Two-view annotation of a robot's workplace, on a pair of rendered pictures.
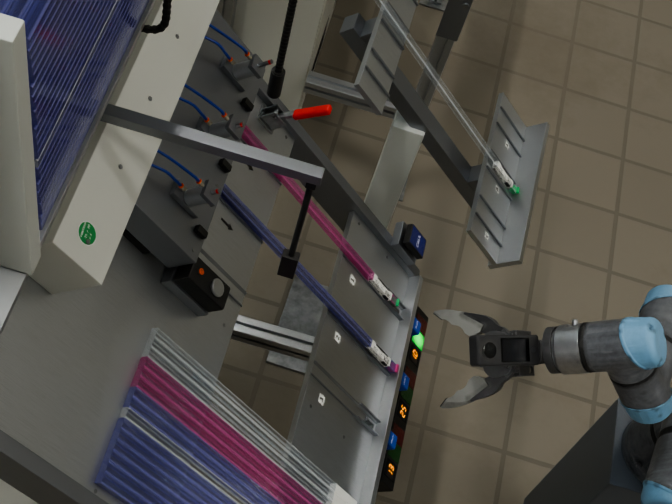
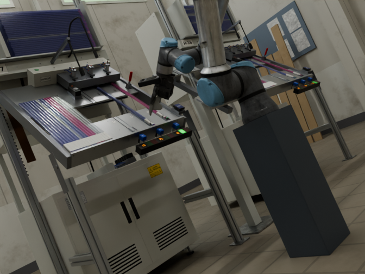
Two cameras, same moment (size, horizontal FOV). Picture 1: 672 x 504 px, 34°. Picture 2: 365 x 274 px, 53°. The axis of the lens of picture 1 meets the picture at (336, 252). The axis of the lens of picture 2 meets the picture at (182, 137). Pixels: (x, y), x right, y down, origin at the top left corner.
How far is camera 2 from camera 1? 2.43 m
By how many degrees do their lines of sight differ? 73
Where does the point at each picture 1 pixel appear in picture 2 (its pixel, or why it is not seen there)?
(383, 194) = (208, 128)
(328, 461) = (107, 130)
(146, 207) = (60, 75)
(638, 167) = not seen: outside the picture
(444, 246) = not seen: hidden behind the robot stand
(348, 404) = (127, 126)
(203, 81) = (95, 70)
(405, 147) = (198, 104)
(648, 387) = (171, 53)
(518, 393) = not seen: hidden behind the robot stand
